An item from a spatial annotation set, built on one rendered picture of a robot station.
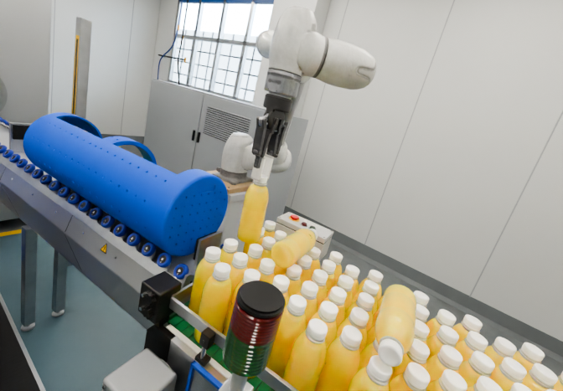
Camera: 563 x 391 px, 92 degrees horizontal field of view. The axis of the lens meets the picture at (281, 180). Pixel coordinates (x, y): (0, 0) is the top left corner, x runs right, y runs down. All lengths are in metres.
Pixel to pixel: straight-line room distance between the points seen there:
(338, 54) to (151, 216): 0.67
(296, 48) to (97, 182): 0.76
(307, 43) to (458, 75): 2.79
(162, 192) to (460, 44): 3.17
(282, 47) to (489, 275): 3.17
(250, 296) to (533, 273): 3.29
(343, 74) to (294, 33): 0.16
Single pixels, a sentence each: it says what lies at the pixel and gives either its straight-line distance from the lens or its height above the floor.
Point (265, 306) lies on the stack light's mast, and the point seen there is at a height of 1.26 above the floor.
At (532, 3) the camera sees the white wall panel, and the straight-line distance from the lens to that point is 3.60.
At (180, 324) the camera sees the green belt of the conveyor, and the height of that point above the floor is 0.90.
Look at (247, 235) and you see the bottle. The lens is 0.81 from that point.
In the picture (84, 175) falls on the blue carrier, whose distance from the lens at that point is 1.15.
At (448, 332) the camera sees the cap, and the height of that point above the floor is 1.10.
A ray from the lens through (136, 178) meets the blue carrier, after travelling 0.95.
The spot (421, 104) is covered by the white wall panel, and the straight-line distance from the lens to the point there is 3.39.
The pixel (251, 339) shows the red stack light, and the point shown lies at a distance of 0.38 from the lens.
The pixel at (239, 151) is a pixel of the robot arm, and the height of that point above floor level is 1.21.
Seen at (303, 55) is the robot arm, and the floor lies 1.62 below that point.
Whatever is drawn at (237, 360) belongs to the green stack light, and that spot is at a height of 1.18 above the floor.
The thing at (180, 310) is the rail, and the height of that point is 0.97.
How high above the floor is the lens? 1.49
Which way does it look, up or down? 14 degrees down
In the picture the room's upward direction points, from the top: 15 degrees clockwise
